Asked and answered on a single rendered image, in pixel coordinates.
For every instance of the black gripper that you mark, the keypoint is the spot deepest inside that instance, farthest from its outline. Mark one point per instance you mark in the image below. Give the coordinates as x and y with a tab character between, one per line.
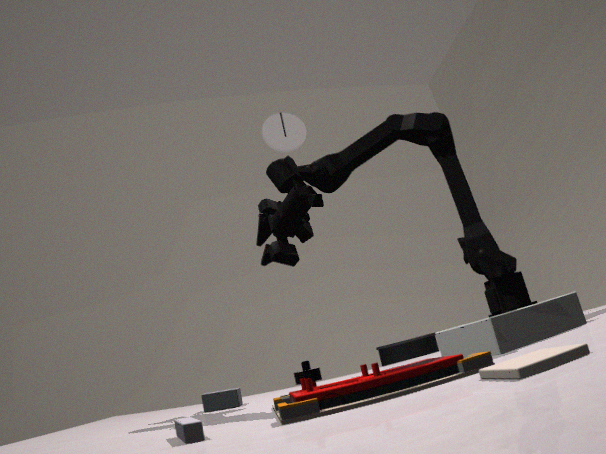
278	220

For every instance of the cream flat rectangular slab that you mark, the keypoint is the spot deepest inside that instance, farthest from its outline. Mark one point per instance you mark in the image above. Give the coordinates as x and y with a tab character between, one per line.
534	362

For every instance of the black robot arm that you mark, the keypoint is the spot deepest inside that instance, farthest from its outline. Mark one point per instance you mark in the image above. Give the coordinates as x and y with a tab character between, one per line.
505	290

